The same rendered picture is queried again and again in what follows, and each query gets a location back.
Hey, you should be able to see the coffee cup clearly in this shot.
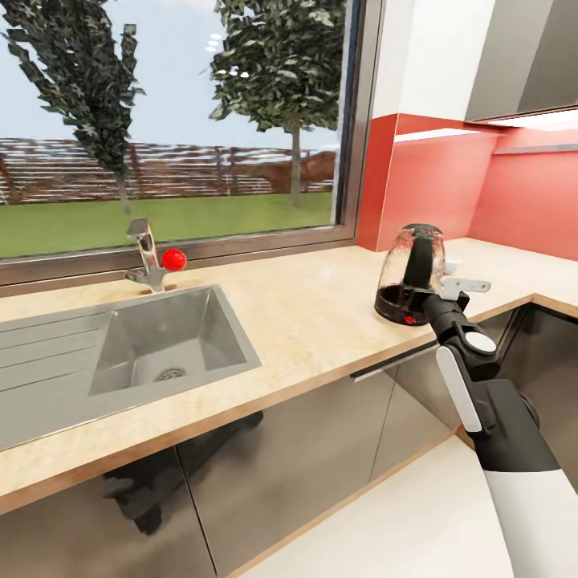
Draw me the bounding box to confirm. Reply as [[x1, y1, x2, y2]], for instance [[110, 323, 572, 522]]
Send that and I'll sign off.
[[445, 256, 462, 275]]

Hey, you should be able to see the electric kettle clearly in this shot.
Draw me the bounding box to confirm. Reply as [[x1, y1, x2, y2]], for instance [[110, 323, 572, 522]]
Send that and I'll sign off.
[[374, 223, 446, 326]]

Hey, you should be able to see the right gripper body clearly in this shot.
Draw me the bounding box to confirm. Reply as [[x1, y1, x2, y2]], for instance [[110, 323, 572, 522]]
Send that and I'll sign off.
[[407, 287, 470, 327]]

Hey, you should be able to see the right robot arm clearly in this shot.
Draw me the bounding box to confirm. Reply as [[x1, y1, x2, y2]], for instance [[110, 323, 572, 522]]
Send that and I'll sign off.
[[401, 275, 578, 578]]

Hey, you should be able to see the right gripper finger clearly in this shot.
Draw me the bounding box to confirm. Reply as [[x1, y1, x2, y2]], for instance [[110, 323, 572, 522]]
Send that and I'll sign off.
[[401, 277, 413, 301]]

